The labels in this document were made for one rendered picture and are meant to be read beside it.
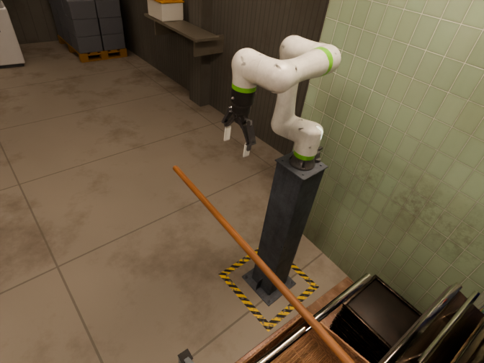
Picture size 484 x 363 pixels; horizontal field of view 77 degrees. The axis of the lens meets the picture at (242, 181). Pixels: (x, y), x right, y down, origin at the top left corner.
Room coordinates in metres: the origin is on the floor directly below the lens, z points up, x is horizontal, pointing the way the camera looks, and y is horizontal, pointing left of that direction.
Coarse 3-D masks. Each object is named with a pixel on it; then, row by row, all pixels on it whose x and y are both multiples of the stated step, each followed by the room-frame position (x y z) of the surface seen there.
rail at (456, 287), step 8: (456, 288) 0.56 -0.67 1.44; (448, 296) 0.52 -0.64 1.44; (440, 304) 0.50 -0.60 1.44; (432, 312) 0.47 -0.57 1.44; (440, 312) 0.47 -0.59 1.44; (424, 320) 0.44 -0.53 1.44; (432, 320) 0.44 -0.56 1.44; (416, 328) 0.41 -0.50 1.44; (424, 328) 0.42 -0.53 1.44; (408, 336) 0.39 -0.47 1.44; (416, 336) 0.39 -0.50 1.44; (400, 344) 0.37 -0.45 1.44; (408, 344) 0.37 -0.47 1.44; (392, 352) 0.35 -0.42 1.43; (400, 352) 0.35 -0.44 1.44; (384, 360) 0.33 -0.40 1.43; (392, 360) 0.33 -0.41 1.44
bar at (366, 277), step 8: (360, 280) 0.73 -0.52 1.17; (368, 280) 0.74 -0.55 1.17; (352, 288) 0.69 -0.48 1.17; (360, 288) 0.70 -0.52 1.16; (344, 296) 0.65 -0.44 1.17; (328, 304) 0.61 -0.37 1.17; (336, 304) 0.61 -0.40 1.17; (320, 312) 0.57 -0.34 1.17; (328, 312) 0.58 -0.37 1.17; (320, 320) 0.55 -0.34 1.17; (296, 328) 0.51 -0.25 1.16; (304, 328) 0.51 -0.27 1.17; (288, 336) 0.47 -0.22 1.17; (296, 336) 0.48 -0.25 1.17; (280, 344) 0.44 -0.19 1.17; (288, 344) 0.45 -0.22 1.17; (184, 352) 0.47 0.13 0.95; (272, 352) 0.42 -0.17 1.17; (280, 352) 0.42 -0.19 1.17; (184, 360) 0.44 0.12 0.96; (256, 360) 0.39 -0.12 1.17; (264, 360) 0.39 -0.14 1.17; (272, 360) 0.40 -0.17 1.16
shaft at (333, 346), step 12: (204, 204) 1.02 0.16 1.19; (216, 216) 0.95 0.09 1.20; (228, 228) 0.88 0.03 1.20; (240, 240) 0.83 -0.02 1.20; (252, 252) 0.77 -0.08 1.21; (264, 264) 0.72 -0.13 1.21; (276, 276) 0.68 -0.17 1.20; (288, 300) 0.59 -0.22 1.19; (300, 312) 0.55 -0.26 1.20; (312, 324) 0.51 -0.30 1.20; (324, 336) 0.47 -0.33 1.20; (336, 348) 0.44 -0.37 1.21; (348, 360) 0.41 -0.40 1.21
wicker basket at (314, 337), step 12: (300, 324) 0.80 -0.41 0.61; (324, 324) 0.75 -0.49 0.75; (276, 336) 0.67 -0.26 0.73; (312, 336) 0.75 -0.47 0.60; (336, 336) 0.68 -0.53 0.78; (264, 348) 0.61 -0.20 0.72; (288, 348) 0.68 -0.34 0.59; (300, 348) 0.69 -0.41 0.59; (324, 348) 0.70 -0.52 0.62; (348, 348) 0.64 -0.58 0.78; (252, 360) 0.57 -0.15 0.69; (276, 360) 0.62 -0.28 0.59; (300, 360) 0.63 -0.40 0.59; (312, 360) 0.64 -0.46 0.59; (324, 360) 0.65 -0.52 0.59; (336, 360) 0.64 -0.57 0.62; (360, 360) 0.59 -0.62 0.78
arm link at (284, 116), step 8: (288, 40) 1.46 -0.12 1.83; (296, 40) 1.45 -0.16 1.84; (304, 40) 1.44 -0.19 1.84; (280, 48) 1.47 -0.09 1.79; (288, 48) 1.43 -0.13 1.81; (296, 48) 1.42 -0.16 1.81; (304, 48) 1.41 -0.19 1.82; (280, 56) 1.46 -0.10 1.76; (288, 56) 1.43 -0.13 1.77; (296, 56) 1.41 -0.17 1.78; (296, 88) 1.47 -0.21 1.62; (280, 96) 1.47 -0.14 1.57; (288, 96) 1.46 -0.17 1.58; (296, 96) 1.50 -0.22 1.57; (280, 104) 1.47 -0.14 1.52; (288, 104) 1.47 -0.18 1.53; (280, 112) 1.47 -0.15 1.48; (288, 112) 1.47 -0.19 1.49; (272, 120) 1.51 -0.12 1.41; (280, 120) 1.47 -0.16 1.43; (288, 120) 1.47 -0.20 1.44; (272, 128) 1.50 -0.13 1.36; (280, 128) 1.46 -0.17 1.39; (288, 128) 1.45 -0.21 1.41
